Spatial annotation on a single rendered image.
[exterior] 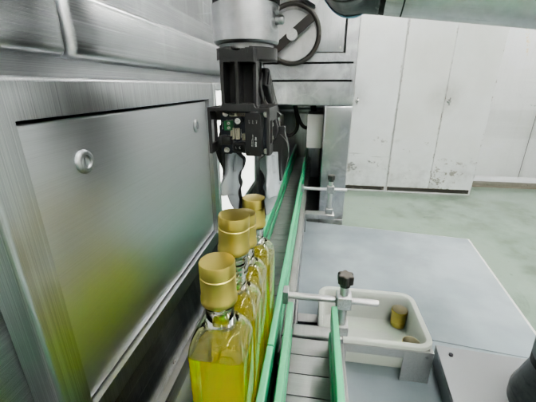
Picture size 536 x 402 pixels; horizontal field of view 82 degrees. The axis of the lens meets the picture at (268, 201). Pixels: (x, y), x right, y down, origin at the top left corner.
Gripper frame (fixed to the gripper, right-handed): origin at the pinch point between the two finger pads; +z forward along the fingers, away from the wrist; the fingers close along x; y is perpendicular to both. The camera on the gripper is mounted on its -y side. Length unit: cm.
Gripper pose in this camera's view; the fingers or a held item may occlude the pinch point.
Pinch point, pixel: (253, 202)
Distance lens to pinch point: 45.0
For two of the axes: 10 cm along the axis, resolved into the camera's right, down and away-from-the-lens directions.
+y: -1.7, 3.4, -9.2
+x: 9.9, 0.6, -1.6
